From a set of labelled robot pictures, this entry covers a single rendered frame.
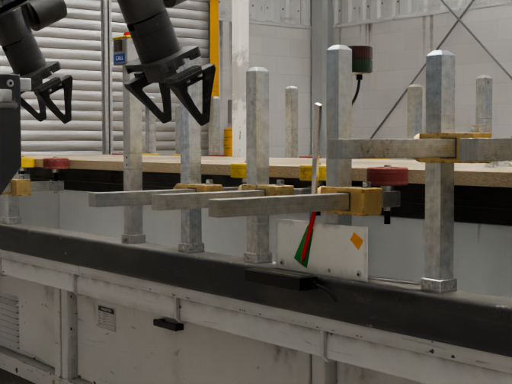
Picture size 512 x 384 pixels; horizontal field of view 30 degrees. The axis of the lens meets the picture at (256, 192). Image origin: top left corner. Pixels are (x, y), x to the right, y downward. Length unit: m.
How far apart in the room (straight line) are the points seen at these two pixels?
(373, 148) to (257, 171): 0.58
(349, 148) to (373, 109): 10.40
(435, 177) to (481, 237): 0.26
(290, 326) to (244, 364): 0.54
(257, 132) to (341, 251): 0.35
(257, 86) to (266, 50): 9.95
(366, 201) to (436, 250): 0.19
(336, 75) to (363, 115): 10.13
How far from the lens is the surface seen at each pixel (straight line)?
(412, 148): 1.53
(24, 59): 1.66
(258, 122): 2.00
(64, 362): 3.31
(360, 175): 2.04
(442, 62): 1.64
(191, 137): 2.20
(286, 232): 1.92
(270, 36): 12.02
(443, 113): 1.64
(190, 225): 2.21
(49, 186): 3.10
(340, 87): 1.81
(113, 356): 3.09
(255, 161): 2.00
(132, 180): 2.42
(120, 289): 2.55
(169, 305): 2.35
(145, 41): 1.28
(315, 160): 1.79
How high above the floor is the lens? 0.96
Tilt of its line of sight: 3 degrees down
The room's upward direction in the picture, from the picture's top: straight up
